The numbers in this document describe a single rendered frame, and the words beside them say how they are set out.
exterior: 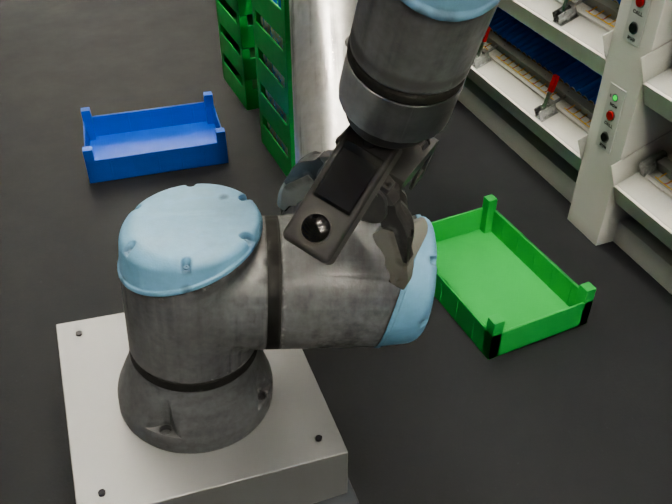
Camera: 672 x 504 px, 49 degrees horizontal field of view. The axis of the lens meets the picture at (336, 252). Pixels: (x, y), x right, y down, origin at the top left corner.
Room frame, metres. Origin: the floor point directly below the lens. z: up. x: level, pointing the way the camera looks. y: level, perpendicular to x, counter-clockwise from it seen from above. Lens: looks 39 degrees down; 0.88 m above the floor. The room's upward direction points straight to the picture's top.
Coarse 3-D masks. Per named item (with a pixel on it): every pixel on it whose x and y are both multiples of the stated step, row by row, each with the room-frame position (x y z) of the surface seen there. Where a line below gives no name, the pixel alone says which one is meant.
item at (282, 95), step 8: (256, 48) 1.49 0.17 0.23; (256, 56) 1.49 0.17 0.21; (256, 64) 1.49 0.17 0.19; (264, 64) 1.45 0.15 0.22; (264, 72) 1.45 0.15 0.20; (264, 80) 1.45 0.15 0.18; (272, 80) 1.40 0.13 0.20; (272, 88) 1.40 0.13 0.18; (280, 88) 1.36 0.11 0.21; (288, 88) 1.32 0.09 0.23; (272, 96) 1.41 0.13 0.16; (280, 96) 1.36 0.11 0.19; (288, 96) 1.32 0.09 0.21; (280, 104) 1.36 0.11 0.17; (288, 104) 1.32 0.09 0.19; (288, 112) 1.32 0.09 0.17
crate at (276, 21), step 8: (256, 0) 1.47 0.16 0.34; (264, 0) 1.42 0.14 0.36; (272, 0) 1.38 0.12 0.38; (288, 0) 1.32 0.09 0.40; (256, 8) 1.47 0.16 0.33; (264, 8) 1.42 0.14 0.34; (272, 8) 1.38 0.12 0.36; (280, 8) 1.34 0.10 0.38; (288, 8) 1.32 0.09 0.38; (264, 16) 1.42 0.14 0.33; (272, 16) 1.38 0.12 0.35; (280, 16) 1.34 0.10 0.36; (288, 16) 1.32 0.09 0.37; (272, 24) 1.38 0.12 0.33; (280, 24) 1.34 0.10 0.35; (288, 24) 1.32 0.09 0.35; (280, 32) 1.34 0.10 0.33; (288, 32) 1.32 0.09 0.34; (288, 40) 1.32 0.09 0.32
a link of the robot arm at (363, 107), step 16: (352, 80) 0.49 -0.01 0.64; (352, 96) 0.49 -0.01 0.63; (368, 96) 0.47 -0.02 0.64; (352, 112) 0.49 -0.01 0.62; (368, 112) 0.48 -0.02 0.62; (384, 112) 0.47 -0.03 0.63; (400, 112) 0.47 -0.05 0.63; (416, 112) 0.47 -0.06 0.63; (432, 112) 0.47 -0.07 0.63; (448, 112) 0.49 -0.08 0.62; (368, 128) 0.48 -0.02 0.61; (384, 128) 0.47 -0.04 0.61; (400, 128) 0.47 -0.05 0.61; (416, 128) 0.47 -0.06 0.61; (432, 128) 0.48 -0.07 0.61
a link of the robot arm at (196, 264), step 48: (192, 192) 0.66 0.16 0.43; (240, 192) 0.66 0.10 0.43; (144, 240) 0.58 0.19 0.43; (192, 240) 0.58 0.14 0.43; (240, 240) 0.58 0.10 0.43; (144, 288) 0.55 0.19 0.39; (192, 288) 0.54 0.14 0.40; (240, 288) 0.56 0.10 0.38; (144, 336) 0.55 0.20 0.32; (192, 336) 0.54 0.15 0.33; (240, 336) 0.54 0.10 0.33
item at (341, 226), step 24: (360, 144) 0.51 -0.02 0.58; (336, 168) 0.50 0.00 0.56; (360, 168) 0.50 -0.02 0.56; (384, 168) 0.50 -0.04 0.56; (312, 192) 0.49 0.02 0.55; (336, 192) 0.49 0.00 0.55; (360, 192) 0.49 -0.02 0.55; (312, 216) 0.47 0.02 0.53; (336, 216) 0.47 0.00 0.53; (360, 216) 0.48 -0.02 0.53; (288, 240) 0.47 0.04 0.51; (312, 240) 0.46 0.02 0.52; (336, 240) 0.46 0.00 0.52
